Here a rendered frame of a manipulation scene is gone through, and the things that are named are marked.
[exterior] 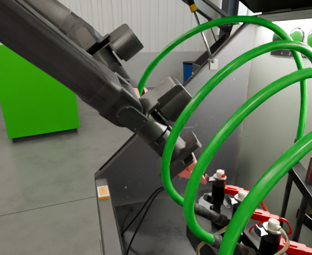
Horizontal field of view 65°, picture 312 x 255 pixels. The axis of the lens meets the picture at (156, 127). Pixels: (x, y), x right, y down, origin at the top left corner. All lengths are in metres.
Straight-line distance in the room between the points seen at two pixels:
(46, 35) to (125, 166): 0.56
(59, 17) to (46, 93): 3.07
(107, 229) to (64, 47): 0.44
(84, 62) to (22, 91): 3.35
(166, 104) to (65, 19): 0.35
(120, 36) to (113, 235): 0.46
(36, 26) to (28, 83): 3.35
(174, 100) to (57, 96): 3.36
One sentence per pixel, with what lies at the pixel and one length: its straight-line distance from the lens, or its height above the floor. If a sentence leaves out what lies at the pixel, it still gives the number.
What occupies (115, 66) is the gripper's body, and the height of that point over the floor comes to 1.32.
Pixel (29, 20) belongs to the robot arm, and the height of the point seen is 1.40.
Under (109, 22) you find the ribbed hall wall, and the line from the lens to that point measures 7.02.
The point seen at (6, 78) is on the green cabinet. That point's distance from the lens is 3.69.
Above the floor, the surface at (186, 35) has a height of 1.38.
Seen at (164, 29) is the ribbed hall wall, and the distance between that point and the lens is 7.44.
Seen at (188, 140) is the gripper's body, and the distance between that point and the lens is 0.50.
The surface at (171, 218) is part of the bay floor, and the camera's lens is 0.85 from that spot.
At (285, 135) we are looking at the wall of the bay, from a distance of 0.80.
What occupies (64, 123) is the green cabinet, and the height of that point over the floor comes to 0.19.
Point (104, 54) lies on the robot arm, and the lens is 0.61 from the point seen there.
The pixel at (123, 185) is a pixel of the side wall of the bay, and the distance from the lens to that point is 0.86.
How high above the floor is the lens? 1.38
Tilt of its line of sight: 20 degrees down
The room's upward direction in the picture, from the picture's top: straight up
